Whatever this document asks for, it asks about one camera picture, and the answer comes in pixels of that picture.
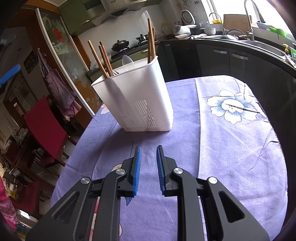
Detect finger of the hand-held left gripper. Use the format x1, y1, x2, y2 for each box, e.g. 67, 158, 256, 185
0, 64, 22, 86
0, 33, 17, 47

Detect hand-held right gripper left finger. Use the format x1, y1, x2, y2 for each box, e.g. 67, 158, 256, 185
25, 146, 141, 241

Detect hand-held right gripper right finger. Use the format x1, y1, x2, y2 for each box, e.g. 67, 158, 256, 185
156, 145, 270, 241

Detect white plastic utensil holder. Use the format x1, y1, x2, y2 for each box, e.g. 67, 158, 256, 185
91, 56, 174, 132

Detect checked purple apron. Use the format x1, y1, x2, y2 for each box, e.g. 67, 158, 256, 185
37, 48, 80, 123

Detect frosted glass sliding door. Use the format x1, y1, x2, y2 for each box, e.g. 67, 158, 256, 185
36, 7, 103, 116

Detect red chair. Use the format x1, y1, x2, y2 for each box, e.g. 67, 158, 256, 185
23, 95, 78, 168
7, 179, 56, 219

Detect purple floral tablecloth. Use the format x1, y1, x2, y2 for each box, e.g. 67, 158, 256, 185
50, 75, 287, 241

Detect steel range hood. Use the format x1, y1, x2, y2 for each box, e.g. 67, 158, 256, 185
87, 0, 162, 26

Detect black wok with lid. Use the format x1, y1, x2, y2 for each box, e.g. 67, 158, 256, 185
111, 39, 130, 52

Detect white plastic spoon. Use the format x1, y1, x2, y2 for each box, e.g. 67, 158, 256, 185
122, 55, 135, 70

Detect dark kitchen cabinets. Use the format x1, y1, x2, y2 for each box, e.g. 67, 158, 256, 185
157, 38, 296, 130

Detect gas stove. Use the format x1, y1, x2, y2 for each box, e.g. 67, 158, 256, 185
109, 41, 161, 59

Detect pink patterned clothing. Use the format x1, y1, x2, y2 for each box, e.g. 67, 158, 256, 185
0, 177, 19, 233

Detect small steel pot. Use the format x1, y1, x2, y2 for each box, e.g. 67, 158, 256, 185
136, 34, 149, 45

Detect black pot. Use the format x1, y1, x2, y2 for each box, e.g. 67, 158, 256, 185
189, 26, 206, 36

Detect tall white rice cooker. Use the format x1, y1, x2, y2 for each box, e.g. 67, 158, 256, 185
181, 9, 197, 26

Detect small curved faucet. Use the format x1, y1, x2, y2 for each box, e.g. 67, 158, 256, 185
209, 12, 225, 35

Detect steel kitchen sink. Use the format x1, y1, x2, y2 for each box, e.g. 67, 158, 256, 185
217, 35, 286, 57

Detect wooden cutting board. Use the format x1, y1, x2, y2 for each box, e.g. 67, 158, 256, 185
223, 14, 248, 30

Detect tall steel faucet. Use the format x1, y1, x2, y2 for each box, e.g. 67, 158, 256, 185
244, 0, 264, 42

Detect green plastic bowls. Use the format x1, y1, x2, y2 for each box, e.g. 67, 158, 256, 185
268, 25, 288, 39

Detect green wall cabinets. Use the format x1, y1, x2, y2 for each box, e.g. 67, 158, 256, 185
58, 0, 107, 36

